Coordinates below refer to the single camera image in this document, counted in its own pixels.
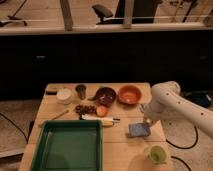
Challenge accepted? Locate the blue grey sponge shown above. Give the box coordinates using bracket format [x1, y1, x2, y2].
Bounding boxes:
[128, 123, 151, 137]

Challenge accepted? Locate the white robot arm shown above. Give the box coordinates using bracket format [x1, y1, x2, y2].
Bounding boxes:
[144, 81, 213, 139]

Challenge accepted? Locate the green plastic tray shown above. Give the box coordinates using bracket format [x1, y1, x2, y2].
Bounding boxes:
[30, 120, 103, 171]

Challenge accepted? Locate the orange bowl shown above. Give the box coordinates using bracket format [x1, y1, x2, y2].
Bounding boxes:
[118, 85, 142, 105]

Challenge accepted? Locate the light green cup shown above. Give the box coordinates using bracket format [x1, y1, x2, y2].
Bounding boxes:
[145, 145, 167, 165]

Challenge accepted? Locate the dark red bowl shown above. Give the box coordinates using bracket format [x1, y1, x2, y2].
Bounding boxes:
[95, 87, 116, 107]

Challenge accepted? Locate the dark grape bunch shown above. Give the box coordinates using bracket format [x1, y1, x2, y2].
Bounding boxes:
[75, 105, 96, 115]

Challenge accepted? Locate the dark metal cup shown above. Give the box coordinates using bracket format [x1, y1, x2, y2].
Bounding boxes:
[75, 84, 86, 100]

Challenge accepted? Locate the wooden spoon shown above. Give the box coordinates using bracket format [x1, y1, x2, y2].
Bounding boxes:
[39, 109, 69, 128]

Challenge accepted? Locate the white cup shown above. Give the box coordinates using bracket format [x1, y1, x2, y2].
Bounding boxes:
[56, 88, 72, 105]

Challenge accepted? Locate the black small block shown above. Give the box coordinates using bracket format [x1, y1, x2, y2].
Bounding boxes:
[45, 91, 57, 95]

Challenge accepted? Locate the black office chair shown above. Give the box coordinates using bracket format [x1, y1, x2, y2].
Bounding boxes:
[92, 0, 162, 25]

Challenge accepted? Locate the black floor cable right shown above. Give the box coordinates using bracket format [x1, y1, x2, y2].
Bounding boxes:
[165, 125, 200, 171]

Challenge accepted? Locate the black floor cable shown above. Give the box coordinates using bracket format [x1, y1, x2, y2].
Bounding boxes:
[165, 125, 200, 171]
[0, 112, 30, 144]

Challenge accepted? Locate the white handled knife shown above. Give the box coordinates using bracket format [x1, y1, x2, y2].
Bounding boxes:
[81, 114, 120, 123]

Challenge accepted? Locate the black floor cable left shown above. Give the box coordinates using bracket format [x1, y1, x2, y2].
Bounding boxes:
[0, 112, 30, 144]

